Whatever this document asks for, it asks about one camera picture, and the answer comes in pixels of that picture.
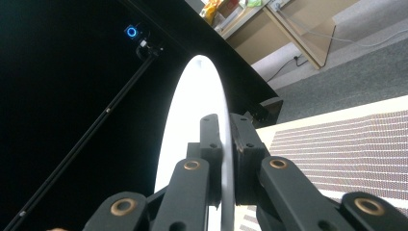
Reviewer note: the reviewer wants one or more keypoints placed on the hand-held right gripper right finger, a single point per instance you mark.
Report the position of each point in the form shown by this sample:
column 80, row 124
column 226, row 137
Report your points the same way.
column 247, row 154

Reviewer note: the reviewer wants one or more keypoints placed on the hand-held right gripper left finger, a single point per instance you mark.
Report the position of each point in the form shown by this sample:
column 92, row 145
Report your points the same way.
column 211, row 144

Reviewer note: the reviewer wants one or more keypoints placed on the white plate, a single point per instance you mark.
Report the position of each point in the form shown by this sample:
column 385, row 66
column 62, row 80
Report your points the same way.
column 192, row 112

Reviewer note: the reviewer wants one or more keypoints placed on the striped placemat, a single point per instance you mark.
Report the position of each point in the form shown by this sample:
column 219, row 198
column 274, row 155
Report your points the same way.
column 336, row 154

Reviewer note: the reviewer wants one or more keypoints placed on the beige wooden desk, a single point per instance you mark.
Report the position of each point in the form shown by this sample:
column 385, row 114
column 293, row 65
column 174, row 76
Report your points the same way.
column 256, row 35

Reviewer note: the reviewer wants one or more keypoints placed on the black stand pole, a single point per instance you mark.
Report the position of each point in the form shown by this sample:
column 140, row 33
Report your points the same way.
column 81, row 143

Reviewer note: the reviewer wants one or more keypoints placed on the yellow packet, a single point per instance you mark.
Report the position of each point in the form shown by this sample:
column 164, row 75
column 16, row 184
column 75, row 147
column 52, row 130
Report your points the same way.
column 210, row 11

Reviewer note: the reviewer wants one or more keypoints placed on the brown cardboard box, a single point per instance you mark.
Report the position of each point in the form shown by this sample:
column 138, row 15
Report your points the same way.
column 228, row 7

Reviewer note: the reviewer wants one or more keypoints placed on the green packet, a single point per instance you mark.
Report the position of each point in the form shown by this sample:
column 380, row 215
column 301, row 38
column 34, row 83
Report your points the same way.
column 253, row 2

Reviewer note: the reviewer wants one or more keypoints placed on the black curtain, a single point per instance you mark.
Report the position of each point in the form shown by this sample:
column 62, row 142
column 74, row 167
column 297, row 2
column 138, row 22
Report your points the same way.
column 64, row 96

